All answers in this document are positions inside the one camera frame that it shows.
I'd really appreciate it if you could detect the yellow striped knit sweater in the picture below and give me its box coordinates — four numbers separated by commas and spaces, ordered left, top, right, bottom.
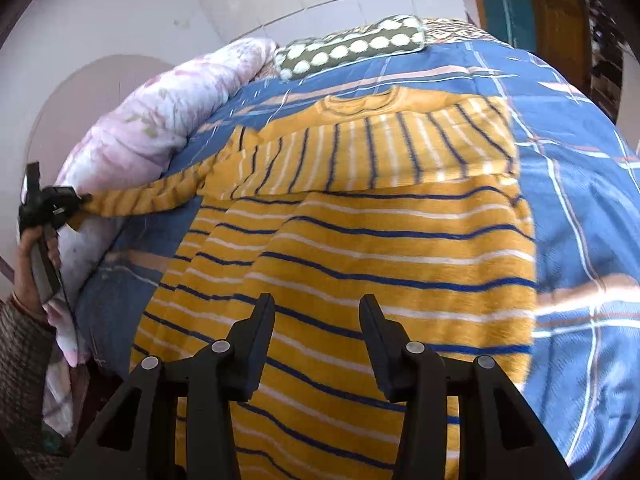
86, 87, 536, 479

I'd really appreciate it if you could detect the person's left forearm sleeve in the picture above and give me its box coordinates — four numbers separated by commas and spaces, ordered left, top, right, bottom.
1, 300, 60, 479

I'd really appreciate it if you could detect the person's left hand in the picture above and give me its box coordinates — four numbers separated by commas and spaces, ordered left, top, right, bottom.
12, 224, 64, 323

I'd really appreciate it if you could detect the beige rounded headboard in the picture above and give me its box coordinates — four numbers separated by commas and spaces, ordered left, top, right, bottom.
26, 54, 172, 184

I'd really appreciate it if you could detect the pink floral rolled duvet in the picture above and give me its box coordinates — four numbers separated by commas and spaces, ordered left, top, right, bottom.
41, 37, 279, 436

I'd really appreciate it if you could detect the blue plaid bed quilt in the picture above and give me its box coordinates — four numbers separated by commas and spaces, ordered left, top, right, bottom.
77, 40, 639, 479

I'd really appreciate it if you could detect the green white-dotted bolster pillow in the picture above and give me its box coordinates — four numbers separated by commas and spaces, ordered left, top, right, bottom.
274, 14, 426, 81

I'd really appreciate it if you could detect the cluttered shoe rack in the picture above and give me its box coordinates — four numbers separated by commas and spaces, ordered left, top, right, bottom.
586, 0, 626, 122

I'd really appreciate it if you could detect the teal glass door panel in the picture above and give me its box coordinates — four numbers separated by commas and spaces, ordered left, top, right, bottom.
482, 0, 537, 52

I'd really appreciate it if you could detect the brown wooden door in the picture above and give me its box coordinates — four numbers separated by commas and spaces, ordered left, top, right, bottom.
532, 0, 591, 94

